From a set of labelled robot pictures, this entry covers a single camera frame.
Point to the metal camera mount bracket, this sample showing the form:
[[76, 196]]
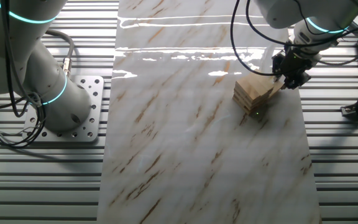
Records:
[[350, 110]]

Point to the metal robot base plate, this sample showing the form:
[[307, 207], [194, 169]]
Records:
[[95, 93]]

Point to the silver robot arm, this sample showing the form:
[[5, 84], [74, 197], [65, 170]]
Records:
[[57, 99]]

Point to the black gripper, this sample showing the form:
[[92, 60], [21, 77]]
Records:
[[297, 65]]

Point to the white marble pattern sheet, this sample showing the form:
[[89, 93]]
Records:
[[182, 140]]

